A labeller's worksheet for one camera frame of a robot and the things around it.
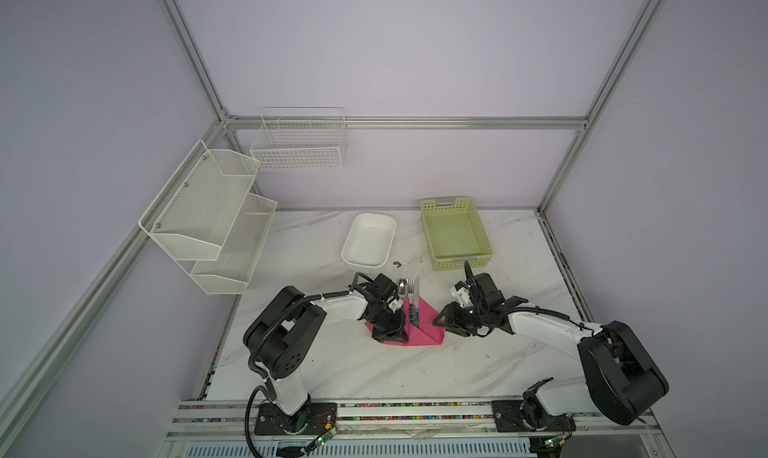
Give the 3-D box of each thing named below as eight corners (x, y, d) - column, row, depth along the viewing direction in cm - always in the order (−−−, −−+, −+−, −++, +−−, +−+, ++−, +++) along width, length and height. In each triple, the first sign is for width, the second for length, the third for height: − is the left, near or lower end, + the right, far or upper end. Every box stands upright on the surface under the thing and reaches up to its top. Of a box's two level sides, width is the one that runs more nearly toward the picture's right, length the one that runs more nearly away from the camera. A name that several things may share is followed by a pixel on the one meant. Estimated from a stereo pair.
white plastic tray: (339, 269, 104) (337, 259, 100) (357, 221, 120) (356, 210, 115) (385, 277, 102) (384, 267, 98) (397, 227, 118) (397, 216, 113)
